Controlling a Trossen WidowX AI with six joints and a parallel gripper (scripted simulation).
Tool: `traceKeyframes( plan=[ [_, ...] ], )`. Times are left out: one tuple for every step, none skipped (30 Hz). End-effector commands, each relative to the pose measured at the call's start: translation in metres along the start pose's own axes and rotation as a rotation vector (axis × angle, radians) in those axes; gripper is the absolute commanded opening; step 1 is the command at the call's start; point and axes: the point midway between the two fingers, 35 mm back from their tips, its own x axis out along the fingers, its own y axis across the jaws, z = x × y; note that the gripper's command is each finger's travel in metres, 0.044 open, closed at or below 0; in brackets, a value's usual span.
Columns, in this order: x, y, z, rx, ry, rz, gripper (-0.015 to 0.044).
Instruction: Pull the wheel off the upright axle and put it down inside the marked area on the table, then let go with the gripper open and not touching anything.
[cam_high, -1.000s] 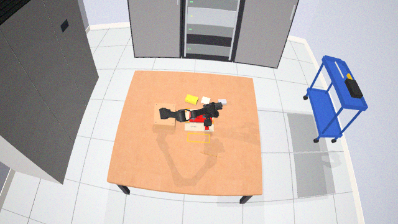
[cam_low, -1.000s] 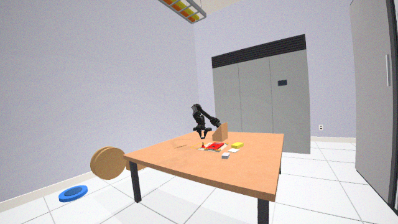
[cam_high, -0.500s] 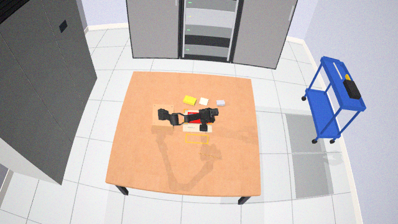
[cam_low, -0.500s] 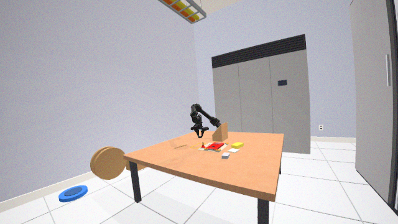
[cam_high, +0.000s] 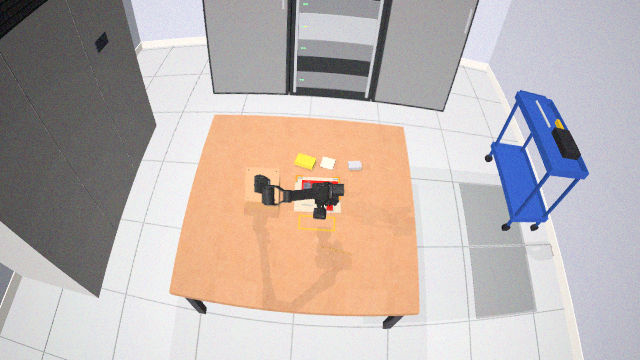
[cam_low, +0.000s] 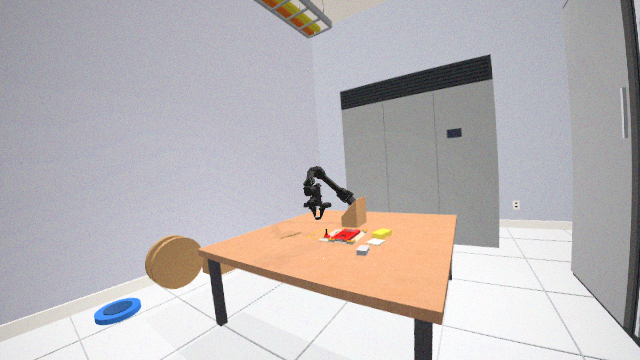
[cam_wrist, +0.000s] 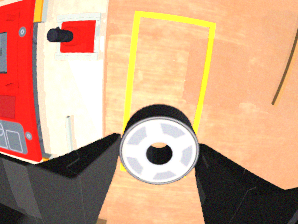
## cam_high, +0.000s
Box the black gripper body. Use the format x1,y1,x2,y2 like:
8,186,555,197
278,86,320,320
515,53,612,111
313,200,327,220

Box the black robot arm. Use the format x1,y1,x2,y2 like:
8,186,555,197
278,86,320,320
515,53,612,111
254,174,345,207

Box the yellow rectangular block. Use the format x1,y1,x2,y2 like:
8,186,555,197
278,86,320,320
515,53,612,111
294,153,316,170

